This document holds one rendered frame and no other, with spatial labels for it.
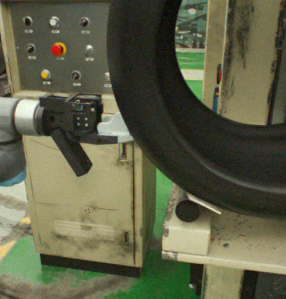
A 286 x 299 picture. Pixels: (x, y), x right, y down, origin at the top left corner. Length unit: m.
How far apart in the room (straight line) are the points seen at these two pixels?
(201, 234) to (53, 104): 0.38
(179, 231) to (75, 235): 1.07
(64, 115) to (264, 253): 0.47
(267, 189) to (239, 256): 0.18
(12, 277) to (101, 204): 0.62
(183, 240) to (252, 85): 0.45
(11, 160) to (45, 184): 0.83
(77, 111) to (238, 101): 0.44
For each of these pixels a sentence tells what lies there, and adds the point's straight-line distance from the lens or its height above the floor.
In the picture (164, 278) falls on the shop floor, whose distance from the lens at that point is 1.78.
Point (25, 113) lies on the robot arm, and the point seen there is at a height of 1.05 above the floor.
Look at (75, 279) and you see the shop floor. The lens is 1.81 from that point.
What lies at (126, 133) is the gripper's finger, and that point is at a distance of 0.65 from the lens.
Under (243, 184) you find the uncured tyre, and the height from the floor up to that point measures 0.99.
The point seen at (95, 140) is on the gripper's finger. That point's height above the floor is 1.01.
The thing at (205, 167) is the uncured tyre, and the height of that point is 1.01.
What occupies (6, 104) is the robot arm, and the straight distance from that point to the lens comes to 0.73.
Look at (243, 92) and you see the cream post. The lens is 0.92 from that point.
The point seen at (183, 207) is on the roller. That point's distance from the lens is 0.62.
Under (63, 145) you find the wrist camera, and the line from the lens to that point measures 0.70.
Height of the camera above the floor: 1.25
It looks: 23 degrees down
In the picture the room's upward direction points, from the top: straight up
